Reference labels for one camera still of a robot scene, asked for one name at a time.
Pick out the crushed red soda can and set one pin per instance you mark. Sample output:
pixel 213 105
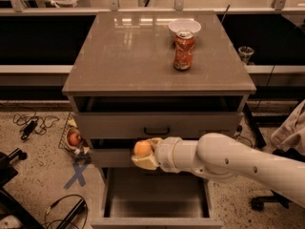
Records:
pixel 184 45

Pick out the wire basket on floor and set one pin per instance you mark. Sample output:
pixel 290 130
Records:
pixel 79 152

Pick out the grey drawer cabinet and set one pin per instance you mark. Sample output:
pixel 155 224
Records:
pixel 131 53

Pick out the blue tape cross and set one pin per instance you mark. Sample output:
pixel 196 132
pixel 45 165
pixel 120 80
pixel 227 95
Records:
pixel 79 168

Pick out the bottom drawer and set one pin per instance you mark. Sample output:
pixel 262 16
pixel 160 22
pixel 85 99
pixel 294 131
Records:
pixel 140 199

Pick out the orange fruit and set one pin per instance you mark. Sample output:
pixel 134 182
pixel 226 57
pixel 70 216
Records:
pixel 142 147

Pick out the black stand with cables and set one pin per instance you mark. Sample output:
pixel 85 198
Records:
pixel 35 208

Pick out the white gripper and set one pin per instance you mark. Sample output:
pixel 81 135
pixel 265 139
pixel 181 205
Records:
pixel 168 154

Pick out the top drawer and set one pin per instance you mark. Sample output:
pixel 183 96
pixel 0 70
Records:
pixel 133 117

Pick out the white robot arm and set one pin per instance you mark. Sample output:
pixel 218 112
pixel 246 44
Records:
pixel 221 158

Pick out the red apple in basket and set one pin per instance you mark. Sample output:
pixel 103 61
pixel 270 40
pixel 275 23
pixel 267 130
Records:
pixel 74 139

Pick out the black power adapter with cable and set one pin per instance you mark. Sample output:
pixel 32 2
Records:
pixel 30 122

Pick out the dark blue cloth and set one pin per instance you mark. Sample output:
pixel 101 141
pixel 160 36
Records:
pixel 291 153

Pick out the white bowl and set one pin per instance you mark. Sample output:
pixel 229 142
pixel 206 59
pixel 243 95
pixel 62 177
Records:
pixel 184 24

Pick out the clear glass cup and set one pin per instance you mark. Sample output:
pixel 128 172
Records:
pixel 245 53

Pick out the beige cloth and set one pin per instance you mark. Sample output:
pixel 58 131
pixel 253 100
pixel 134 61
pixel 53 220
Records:
pixel 291 133

